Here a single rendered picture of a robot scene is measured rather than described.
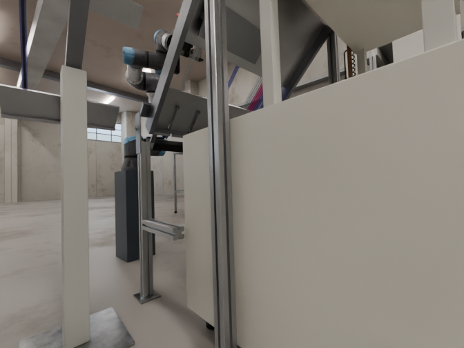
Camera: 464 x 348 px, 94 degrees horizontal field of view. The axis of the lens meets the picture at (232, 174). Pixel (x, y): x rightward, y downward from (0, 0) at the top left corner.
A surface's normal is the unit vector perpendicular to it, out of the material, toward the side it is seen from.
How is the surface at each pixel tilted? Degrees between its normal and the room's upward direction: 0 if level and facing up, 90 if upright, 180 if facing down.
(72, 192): 90
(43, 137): 90
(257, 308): 90
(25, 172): 90
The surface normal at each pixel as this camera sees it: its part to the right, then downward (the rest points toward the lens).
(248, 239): -0.73, 0.00
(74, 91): 0.67, -0.05
